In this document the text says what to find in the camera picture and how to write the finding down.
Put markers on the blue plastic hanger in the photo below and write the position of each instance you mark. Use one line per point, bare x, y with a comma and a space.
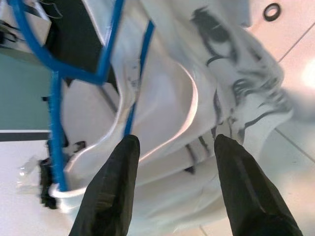
56, 123

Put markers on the white printed T-shirt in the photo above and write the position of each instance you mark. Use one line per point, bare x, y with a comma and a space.
172, 73

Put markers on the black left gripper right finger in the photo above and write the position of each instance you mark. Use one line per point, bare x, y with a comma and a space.
246, 196

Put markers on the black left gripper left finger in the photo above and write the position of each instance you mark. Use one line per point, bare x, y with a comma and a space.
108, 196

